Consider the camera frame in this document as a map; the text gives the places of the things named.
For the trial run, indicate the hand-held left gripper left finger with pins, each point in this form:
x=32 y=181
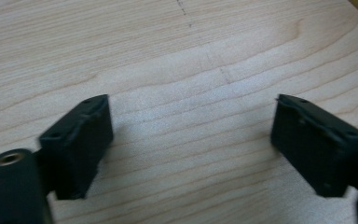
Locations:
x=74 y=149

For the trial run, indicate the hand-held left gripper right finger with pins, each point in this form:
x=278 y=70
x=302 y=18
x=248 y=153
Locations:
x=317 y=149

